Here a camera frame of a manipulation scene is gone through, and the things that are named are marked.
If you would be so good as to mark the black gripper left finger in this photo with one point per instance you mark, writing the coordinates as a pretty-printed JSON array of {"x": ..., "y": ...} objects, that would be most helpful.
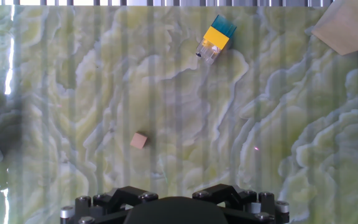
[{"x": 117, "y": 199}]

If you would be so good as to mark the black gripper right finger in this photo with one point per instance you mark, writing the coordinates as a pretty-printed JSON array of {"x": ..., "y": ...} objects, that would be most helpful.
[{"x": 238, "y": 199}]

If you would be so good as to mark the small wooden cube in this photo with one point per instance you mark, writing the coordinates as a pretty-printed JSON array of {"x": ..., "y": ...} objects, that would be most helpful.
[{"x": 138, "y": 140}]

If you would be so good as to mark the green marble pattern mat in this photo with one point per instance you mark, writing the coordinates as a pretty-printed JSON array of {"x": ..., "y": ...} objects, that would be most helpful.
[{"x": 197, "y": 118}]

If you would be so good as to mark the yellow teal clear toy brick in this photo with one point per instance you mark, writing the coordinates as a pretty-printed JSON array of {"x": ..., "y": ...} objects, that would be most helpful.
[{"x": 216, "y": 37}]

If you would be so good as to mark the large wooden block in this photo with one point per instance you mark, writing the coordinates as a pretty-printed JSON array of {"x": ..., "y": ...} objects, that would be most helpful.
[{"x": 346, "y": 25}]

